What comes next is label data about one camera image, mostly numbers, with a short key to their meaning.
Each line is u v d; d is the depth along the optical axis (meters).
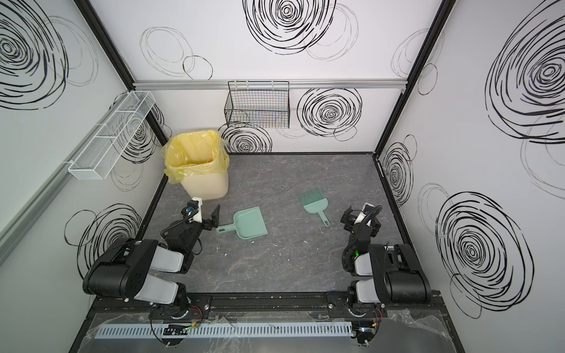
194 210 0.72
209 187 0.91
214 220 0.81
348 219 0.79
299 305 0.75
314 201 1.00
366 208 0.75
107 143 0.76
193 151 0.99
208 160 0.96
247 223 0.95
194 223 0.77
